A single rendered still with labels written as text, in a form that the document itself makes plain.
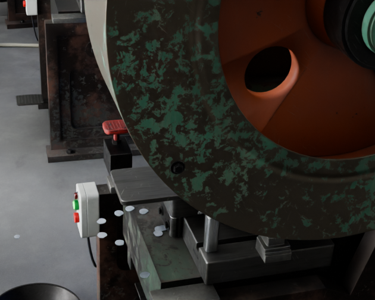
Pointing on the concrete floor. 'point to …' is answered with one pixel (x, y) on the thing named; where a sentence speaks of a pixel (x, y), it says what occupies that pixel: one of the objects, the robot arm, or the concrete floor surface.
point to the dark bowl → (38, 293)
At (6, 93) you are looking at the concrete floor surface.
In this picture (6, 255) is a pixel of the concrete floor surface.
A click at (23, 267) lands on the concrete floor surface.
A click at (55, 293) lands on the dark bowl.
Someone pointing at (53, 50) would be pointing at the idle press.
